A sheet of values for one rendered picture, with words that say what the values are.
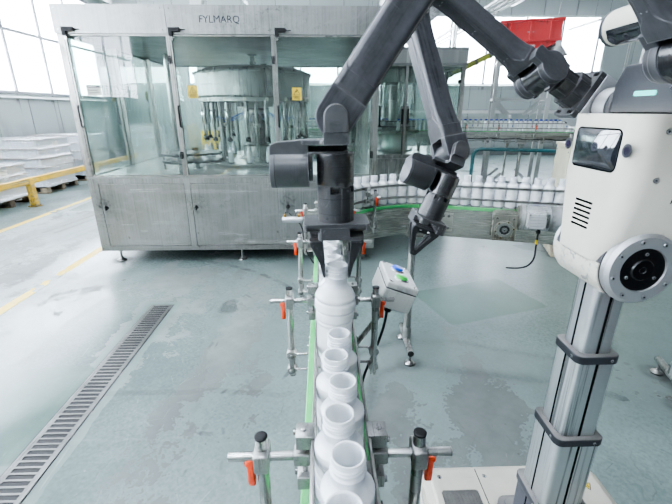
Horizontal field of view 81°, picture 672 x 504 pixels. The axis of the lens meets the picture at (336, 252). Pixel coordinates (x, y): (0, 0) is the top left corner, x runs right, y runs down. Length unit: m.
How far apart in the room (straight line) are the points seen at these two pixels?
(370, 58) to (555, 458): 1.11
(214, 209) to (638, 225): 3.67
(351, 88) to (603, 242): 0.65
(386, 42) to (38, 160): 9.01
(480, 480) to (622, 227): 1.06
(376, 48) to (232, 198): 3.57
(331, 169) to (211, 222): 3.65
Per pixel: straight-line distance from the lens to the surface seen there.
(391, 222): 2.29
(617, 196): 0.97
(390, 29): 0.61
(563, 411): 1.26
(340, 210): 0.60
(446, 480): 1.67
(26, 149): 9.51
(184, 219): 4.27
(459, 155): 0.93
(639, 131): 0.96
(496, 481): 1.72
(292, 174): 0.59
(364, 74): 0.59
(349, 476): 0.46
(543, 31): 7.47
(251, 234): 4.15
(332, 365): 0.59
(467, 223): 2.35
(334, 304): 0.65
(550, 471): 1.37
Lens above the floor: 1.50
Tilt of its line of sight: 20 degrees down
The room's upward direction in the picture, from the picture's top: straight up
